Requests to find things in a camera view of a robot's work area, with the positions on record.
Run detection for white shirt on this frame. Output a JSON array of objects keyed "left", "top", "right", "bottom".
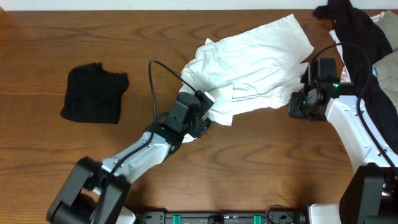
[{"left": 180, "top": 14, "right": 313, "bottom": 126}]

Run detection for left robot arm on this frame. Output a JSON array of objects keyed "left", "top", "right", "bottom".
[{"left": 47, "top": 118, "right": 212, "bottom": 223}]

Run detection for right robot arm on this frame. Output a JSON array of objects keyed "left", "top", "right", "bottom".
[{"left": 289, "top": 83, "right": 397, "bottom": 223}]

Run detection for dark navy garment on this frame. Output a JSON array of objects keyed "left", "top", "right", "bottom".
[{"left": 313, "top": 0, "right": 397, "bottom": 152}]

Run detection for grey garment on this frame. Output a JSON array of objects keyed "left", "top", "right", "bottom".
[{"left": 373, "top": 11, "right": 398, "bottom": 108}]

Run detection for black folded garment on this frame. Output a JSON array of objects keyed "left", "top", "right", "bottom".
[{"left": 60, "top": 62, "right": 129, "bottom": 124}]

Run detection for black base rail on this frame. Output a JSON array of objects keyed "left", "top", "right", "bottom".
[{"left": 135, "top": 204, "right": 309, "bottom": 224}]

